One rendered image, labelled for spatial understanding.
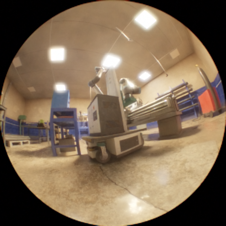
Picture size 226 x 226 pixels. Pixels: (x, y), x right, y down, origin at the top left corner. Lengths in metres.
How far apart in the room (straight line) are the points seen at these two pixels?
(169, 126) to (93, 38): 3.45
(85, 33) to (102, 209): 3.45
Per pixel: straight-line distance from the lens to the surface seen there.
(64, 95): 1.56
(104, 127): 0.83
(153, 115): 1.75
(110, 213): 0.42
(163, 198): 0.45
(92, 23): 3.05
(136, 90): 1.36
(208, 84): 2.82
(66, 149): 1.72
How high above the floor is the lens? 0.37
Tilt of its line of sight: 14 degrees up
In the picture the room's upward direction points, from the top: 8 degrees counter-clockwise
